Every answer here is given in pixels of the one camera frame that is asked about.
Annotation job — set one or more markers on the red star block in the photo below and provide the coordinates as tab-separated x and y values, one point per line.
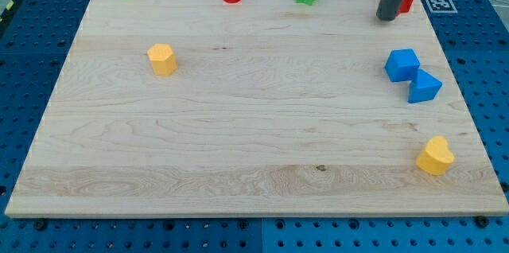
405	6

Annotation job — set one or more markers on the light wooden board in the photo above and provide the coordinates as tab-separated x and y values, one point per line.
276	109

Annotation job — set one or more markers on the yellow hexagon block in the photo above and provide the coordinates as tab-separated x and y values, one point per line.
162	59

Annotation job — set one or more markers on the blue cube block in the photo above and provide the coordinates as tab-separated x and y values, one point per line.
402	65

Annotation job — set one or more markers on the blue triangle block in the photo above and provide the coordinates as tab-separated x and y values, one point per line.
423	87

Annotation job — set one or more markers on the yellow heart block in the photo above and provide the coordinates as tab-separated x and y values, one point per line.
436	157

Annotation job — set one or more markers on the black white fiducial marker tag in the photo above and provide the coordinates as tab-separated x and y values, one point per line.
441	6

